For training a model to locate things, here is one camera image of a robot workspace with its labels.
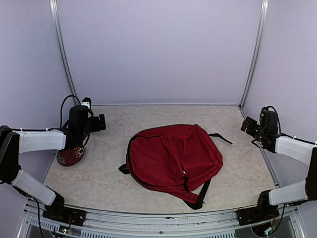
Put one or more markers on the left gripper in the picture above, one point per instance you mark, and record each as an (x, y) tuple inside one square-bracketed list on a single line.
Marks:
[(97, 126)]

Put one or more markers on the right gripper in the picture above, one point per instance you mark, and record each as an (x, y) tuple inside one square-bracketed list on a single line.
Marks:
[(249, 130)]

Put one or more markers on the red backpack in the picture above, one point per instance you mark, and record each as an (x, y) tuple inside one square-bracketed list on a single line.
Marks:
[(178, 159)]

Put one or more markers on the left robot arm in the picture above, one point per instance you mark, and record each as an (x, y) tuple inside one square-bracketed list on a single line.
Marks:
[(16, 142)]

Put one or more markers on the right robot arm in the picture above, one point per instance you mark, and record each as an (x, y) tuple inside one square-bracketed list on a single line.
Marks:
[(293, 161)]

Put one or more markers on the red patterned dish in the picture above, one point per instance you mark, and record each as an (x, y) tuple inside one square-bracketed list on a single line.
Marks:
[(70, 157)]

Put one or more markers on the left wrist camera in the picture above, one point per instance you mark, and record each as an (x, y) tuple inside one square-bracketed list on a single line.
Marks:
[(86, 102)]

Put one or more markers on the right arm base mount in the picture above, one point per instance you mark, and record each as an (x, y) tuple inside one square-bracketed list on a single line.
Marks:
[(252, 215)]

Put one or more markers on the left aluminium frame post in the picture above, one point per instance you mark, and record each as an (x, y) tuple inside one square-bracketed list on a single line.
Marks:
[(61, 46)]

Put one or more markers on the aluminium frame post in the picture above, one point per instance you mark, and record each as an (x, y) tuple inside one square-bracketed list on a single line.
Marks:
[(255, 54), (61, 46)]

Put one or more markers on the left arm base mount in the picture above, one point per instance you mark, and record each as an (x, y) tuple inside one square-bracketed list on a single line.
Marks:
[(69, 216)]

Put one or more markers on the front aluminium rail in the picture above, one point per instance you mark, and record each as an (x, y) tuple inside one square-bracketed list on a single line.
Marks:
[(109, 224)]

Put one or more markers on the right aluminium frame post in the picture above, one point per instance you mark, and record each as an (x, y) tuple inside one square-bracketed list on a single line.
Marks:
[(255, 54)]

